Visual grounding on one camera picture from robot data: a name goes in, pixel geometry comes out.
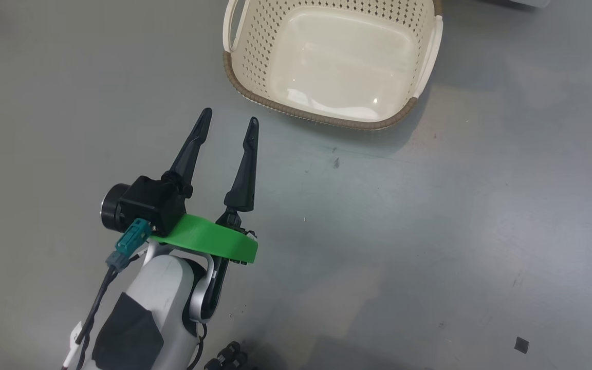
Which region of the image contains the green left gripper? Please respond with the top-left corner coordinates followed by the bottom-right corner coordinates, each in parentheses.
top-left (150, 108), bottom-right (260, 266)

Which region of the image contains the cream perforated laundry basket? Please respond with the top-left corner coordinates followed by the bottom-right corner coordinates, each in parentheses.
top-left (223, 0), bottom-right (444, 131)

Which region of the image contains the left arm cable teal plug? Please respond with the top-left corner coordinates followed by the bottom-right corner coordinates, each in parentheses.
top-left (61, 218), bottom-right (152, 370)

